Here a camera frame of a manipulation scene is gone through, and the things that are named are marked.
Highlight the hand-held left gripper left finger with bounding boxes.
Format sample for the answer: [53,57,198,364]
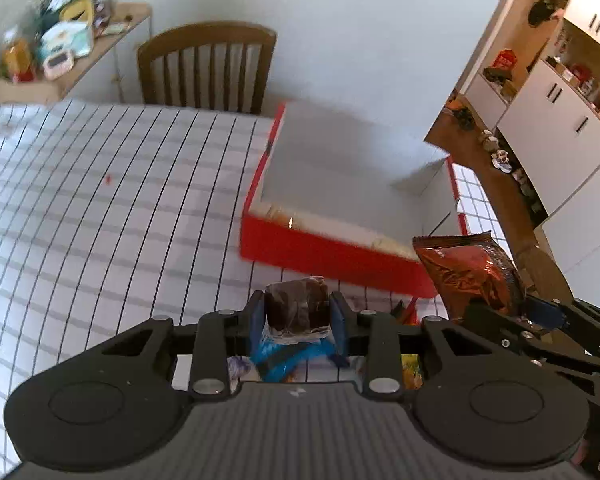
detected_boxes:
[99,290,267,402]

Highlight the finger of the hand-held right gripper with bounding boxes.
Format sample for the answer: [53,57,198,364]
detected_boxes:
[524,295,600,357]
[462,302,598,382]

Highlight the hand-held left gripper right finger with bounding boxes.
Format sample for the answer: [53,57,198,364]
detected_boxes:
[329,290,502,402]

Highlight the brown cake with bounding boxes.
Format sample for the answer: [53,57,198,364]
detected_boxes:
[251,275,349,382]

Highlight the purple snack packet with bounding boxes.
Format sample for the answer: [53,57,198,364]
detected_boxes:
[227,355,254,382]

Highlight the red cardboard box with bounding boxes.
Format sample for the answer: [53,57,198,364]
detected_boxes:
[239,101,469,302]

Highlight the orange brown snack packet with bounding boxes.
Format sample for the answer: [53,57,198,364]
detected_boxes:
[412,231,527,324]

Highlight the person's right hand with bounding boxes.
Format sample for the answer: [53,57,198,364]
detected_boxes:
[574,435,600,480]

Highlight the red orange snack packet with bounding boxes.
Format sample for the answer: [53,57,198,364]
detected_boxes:
[391,299,420,325]

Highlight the yellow snack packet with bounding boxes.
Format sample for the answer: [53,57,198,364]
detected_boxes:
[400,354,425,392]

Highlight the white patterned shoes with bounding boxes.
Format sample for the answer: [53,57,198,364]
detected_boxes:
[489,150,514,174]

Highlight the checked white tablecloth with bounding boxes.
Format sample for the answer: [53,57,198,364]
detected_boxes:
[0,99,512,473]

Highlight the white cabinet unit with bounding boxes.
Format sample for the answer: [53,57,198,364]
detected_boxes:
[425,0,600,281]

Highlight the slatted wooden chair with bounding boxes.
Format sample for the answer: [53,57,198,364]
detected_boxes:
[136,20,279,116]

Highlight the black hat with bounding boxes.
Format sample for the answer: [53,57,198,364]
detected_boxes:
[527,0,564,27]

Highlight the wooden side table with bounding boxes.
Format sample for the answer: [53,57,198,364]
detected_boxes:
[0,2,154,107]

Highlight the white digital timer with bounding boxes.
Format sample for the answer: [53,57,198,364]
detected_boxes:
[42,52,77,81]

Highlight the pale tissue pack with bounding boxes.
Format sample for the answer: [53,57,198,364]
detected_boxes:
[37,21,95,61]

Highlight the orange drink bottle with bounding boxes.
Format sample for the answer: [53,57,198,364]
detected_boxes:
[2,31,35,82]

